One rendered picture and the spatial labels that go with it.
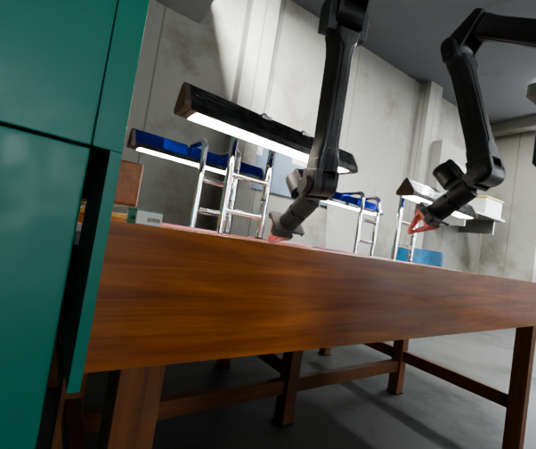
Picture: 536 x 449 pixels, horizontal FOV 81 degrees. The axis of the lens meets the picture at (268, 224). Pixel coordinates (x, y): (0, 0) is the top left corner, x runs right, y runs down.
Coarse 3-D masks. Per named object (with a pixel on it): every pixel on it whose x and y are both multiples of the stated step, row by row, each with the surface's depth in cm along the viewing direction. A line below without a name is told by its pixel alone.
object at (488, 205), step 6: (480, 198) 488; (486, 198) 480; (492, 198) 485; (474, 204) 494; (480, 204) 486; (486, 204) 480; (492, 204) 488; (498, 204) 496; (480, 210) 484; (486, 210) 480; (492, 210) 489; (498, 210) 496; (498, 216) 497
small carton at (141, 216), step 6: (132, 210) 45; (138, 210) 43; (144, 210) 43; (132, 216) 44; (138, 216) 43; (144, 216) 43; (150, 216) 44; (156, 216) 44; (162, 216) 45; (132, 222) 44; (138, 222) 43; (144, 222) 43; (150, 222) 44; (156, 222) 44
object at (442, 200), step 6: (438, 198) 88; (444, 198) 86; (420, 204) 88; (426, 204) 89; (432, 204) 88; (438, 204) 87; (444, 204) 85; (450, 204) 85; (426, 210) 87; (432, 210) 88; (438, 210) 87; (444, 210) 86; (450, 210) 85; (456, 210) 86; (426, 216) 86; (432, 216) 85; (438, 216) 87; (444, 216) 87; (444, 222) 89
